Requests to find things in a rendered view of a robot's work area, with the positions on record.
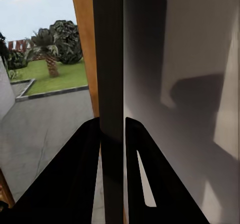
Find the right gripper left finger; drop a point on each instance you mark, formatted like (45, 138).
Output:
(64, 192)

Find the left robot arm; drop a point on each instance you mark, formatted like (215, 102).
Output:
(5, 209)

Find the door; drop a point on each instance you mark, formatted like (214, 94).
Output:
(48, 89)

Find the poster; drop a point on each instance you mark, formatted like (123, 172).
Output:
(108, 16)

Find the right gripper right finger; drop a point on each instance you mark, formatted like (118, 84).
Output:
(174, 204)

